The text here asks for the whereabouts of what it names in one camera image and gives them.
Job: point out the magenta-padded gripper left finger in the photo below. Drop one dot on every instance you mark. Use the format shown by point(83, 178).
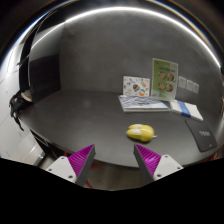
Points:
point(80, 161)

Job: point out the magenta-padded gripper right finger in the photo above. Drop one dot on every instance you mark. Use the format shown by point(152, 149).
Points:
point(150, 161)

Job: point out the yellow computer mouse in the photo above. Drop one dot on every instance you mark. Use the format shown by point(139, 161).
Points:
point(141, 132)

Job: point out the black mouse pad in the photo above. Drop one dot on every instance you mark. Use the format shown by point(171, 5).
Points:
point(201, 135)

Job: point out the grey striped-cover book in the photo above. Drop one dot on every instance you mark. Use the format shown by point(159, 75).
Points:
point(141, 103)

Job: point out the white book with blue stripe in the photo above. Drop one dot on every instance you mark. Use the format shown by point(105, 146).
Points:
point(186, 109)

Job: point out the white sticker card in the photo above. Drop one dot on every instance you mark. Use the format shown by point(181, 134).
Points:
point(136, 86)

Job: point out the green food poster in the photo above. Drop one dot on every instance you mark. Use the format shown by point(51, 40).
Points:
point(165, 79)

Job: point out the white wall socket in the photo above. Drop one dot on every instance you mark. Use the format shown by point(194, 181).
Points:
point(189, 85)
point(195, 88)
point(182, 82)

